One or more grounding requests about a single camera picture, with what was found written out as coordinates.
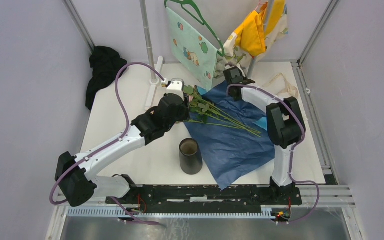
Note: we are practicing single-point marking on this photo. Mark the cream ribbon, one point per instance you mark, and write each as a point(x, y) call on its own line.
point(280, 86)

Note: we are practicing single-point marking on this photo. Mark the mint green patterned towel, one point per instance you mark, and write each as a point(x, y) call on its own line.
point(192, 49)

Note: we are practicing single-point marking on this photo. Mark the black vase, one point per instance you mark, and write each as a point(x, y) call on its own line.
point(190, 157)

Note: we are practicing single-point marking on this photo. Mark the dark blue wrapping paper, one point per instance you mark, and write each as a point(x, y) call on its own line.
point(228, 153)

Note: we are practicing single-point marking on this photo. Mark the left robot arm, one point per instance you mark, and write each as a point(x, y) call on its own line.
point(77, 175)

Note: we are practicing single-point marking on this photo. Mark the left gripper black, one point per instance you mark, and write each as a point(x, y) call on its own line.
point(185, 110)

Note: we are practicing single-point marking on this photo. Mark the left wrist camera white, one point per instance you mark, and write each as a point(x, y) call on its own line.
point(174, 86)

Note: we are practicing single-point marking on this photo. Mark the white cable duct strip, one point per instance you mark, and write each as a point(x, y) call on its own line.
point(117, 212)

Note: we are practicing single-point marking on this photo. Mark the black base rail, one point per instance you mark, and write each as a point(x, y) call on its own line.
point(208, 199)

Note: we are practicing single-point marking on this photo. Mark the light blue wrapping paper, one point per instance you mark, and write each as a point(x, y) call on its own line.
point(262, 123)

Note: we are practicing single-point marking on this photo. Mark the pink flower bouquet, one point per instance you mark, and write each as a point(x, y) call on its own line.
point(203, 112)

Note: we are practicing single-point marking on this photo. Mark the yellow cream patterned garment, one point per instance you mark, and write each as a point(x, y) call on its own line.
point(255, 36)

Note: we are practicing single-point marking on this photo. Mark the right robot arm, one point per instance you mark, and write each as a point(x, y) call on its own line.
point(285, 126)

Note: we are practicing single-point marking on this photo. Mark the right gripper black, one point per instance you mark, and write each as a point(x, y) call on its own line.
point(245, 78)

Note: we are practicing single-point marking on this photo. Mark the black cloth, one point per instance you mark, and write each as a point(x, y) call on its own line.
point(105, 63)

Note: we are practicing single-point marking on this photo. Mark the green hanger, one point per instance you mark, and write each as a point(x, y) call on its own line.
point(200, 19)

